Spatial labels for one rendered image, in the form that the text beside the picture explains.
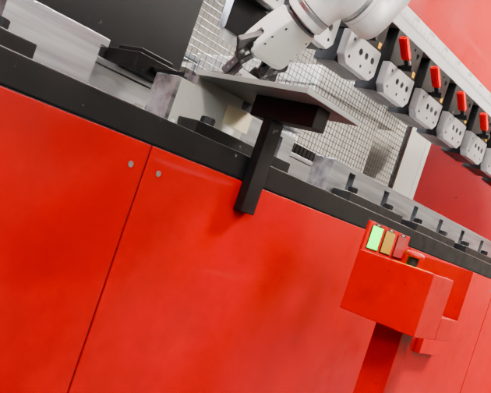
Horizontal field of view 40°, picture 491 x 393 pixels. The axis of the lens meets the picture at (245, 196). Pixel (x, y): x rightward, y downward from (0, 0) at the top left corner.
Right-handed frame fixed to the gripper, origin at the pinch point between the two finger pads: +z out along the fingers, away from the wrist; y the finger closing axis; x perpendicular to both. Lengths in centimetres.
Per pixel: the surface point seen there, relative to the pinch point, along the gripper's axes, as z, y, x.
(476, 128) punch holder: -18, -115, -18
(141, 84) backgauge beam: 23.6, -2.4, -19.4
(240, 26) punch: -4.2, -0.3, -9.8
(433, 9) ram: -31, -65, -29
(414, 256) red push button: -4.1, -27.0, 39.5
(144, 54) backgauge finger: 16.0, 4.2, -18.1
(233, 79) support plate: -1.3, 7.5, 6.4
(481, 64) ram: -31, -103, -29
